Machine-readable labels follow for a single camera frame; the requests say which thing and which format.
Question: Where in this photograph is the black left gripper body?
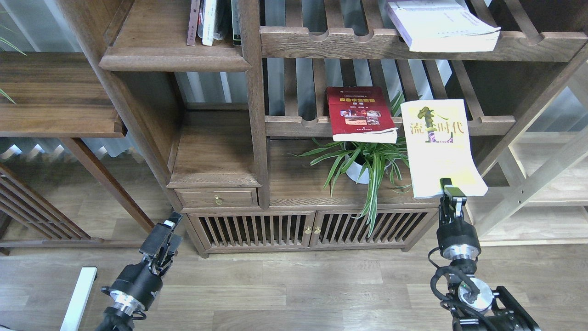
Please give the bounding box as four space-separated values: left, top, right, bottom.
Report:
101 263 163 312

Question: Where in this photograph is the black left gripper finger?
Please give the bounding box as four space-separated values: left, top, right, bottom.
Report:
139 212 183 276

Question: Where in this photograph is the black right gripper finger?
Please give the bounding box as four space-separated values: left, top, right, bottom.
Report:
439 178 468 226

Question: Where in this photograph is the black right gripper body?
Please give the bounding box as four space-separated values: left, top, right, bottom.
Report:
436 218 481 261

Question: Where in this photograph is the yellow green cover book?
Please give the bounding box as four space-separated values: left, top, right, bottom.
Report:
401 100 488 199

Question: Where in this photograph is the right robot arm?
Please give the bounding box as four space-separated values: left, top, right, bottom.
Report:
430 178 540 331

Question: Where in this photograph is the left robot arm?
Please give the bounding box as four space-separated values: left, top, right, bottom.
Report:
97 212 182 331

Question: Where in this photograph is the white metal bar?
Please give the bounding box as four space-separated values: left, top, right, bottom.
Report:
60 266 97 331

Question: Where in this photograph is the green spider plant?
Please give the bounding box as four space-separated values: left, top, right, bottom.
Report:
303 86 409 234

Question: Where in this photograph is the white plant pot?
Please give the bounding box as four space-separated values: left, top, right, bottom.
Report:
345 155 391 184

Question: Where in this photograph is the red cover book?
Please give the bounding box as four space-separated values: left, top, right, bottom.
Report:
326 86 398 144

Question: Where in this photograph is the dark slatted wooden rack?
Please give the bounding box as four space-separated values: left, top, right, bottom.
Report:
0 165 107 256

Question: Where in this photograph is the dark wooden bookshelf cabinet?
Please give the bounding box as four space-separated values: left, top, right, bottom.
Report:
57 0 587 257

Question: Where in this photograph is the white thick book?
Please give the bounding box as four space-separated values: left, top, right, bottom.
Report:
386 0 501 53

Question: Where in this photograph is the white upright book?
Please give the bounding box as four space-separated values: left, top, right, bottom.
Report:
201 0 218 46

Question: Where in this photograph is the brown upright book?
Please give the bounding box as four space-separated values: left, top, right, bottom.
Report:
186 0 202 46

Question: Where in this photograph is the dark upright book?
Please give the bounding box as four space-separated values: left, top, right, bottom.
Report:
231 0 242 46

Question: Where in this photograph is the green leaf at edge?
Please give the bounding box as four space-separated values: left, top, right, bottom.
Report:
0 9 28 104

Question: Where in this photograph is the light wooden shelf frame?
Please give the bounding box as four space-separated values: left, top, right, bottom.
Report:
455 69 588 247

